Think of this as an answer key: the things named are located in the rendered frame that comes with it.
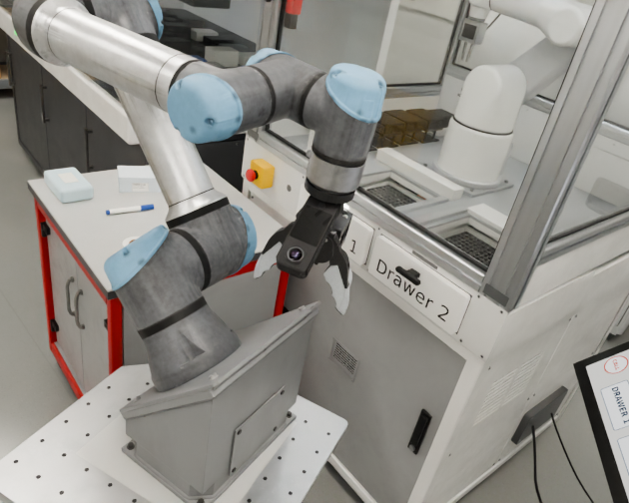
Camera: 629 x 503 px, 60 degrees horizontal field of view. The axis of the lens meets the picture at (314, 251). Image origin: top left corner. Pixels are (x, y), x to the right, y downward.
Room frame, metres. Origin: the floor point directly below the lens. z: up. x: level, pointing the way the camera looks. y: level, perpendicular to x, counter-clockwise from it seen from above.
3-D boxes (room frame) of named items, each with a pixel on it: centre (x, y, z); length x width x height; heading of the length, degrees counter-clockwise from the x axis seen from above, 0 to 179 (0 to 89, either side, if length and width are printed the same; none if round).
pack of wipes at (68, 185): (1.43, 0.76, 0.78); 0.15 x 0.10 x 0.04; 46
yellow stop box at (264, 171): (1.58, 0.21, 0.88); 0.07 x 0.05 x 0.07; 45
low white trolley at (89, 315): (1.43, 0.47, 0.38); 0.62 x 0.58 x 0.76; 45
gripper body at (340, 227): (0.71, 0.00, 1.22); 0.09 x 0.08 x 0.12; 166
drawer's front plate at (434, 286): (1.13, -0.25, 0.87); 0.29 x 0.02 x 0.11; 45
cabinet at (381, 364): (1.66, -0.41, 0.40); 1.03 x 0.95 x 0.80; 45
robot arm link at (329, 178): (0.70, 0.00, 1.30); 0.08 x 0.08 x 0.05
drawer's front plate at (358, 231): (1.36, -0.03, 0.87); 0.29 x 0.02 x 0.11; 45
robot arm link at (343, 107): (0.70, -0.01, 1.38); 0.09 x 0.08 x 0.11; 60
